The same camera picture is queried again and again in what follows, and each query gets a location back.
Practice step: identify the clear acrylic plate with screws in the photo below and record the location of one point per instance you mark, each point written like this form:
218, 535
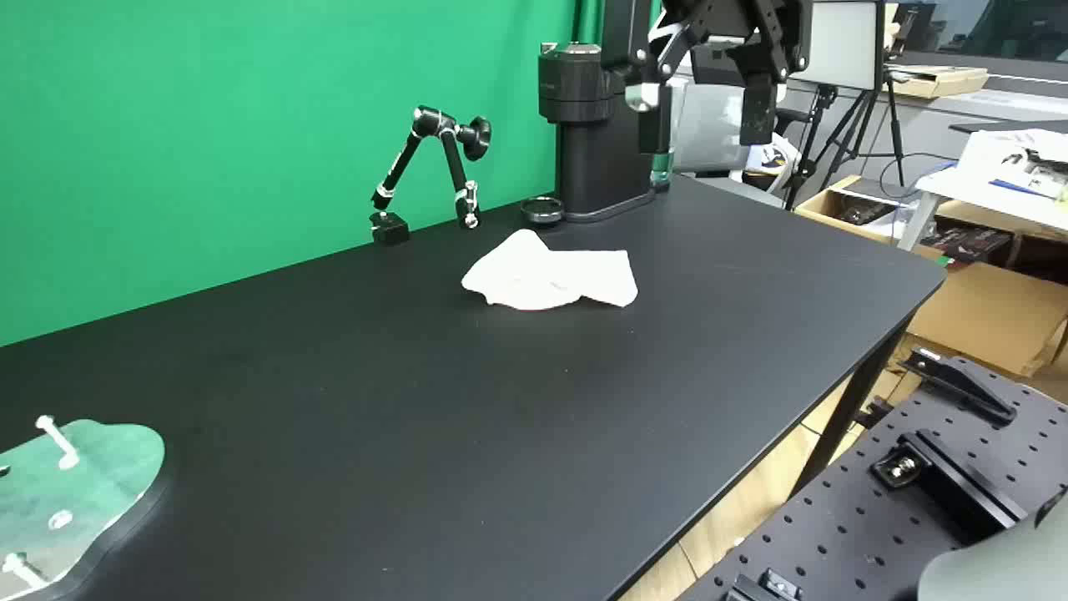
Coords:
66, 489

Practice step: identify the black articulated stand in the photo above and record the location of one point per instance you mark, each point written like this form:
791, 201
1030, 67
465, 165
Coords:
460, 140

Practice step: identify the cardboard box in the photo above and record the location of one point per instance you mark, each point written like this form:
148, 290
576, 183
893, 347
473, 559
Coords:
1003, 318

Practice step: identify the black tripod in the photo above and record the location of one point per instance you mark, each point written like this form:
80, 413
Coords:
847, 76

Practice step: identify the white papers on desk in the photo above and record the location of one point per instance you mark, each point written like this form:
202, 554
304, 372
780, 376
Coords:
1010, 171

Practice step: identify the black perforated breadboard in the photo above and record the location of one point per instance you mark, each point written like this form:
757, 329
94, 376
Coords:
964, 460

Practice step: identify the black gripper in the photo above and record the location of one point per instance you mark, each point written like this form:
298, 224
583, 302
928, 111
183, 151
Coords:
768, 36

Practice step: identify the white cloth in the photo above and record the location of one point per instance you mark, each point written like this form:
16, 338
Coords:
524, 275

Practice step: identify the small black round cap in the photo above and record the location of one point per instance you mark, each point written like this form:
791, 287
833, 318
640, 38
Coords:
545, 213

